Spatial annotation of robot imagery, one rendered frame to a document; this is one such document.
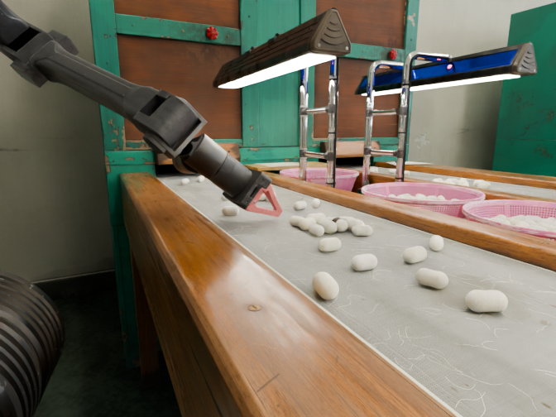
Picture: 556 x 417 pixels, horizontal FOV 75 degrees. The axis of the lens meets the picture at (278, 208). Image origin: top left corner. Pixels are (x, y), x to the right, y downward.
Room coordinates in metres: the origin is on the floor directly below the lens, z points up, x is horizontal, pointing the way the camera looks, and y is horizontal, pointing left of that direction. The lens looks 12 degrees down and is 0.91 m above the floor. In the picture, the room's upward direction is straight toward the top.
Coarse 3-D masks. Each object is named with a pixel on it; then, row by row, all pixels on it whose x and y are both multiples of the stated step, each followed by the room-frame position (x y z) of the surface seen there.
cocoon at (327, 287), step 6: (318, 276) 0.35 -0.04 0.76; (324, 276) 0.35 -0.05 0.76; (330, 276) 0.35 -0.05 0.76; (318, 282) 0.34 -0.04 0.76; (324, 282) 0.34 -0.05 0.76; (330, 282) 0.33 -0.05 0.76; (336, 282) 0.34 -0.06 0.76; (318, 288) 0.34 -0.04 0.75; (324, 288) 0.33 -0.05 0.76; (330, 288) 0.33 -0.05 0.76; (336, 288) 0.33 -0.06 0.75; (324, 294) 0.33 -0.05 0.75; (330, 294) 0.33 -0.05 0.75; (336, 294) 0.33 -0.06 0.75
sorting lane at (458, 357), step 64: (192, 192) 0.99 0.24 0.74; (256, 256) 0.46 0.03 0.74; (320, 256) 0.46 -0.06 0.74; (384, 256) 0.46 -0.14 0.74; (448, 256) 0.46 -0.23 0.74; (384, 320) 0.30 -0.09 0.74; (448, 320) 0.30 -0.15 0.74; (512, 320) 0.30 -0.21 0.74; (448, 384) 0.21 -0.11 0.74; (512, 384) 0.21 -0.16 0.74
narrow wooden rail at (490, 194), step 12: (336, 168) 1.39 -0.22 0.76; (360, 180) 1.25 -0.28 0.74; (372, 180) 1.19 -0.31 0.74; (384, 180) 1.14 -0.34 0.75; (408, 180) 1.05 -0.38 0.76; (420, 180) 1.04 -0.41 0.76; (408, 192) 1.05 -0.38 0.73; (432, 192) 0.97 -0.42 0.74; (492, 192) 0.84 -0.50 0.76; (504, 192) 0.84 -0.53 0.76
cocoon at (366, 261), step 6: (354, 258) 0.41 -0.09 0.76; (360, 258) 0.41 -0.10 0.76; (366, 258) 0.41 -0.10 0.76; (372, 258) 0.41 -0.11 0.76; (354, 264) 0.41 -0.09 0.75; (360, 264) 0.41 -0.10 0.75; (366, 264) 0.41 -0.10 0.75; (372, 264) 0.41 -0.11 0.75; (360, 270) 0.41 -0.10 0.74; (366, 270) 0.41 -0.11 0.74
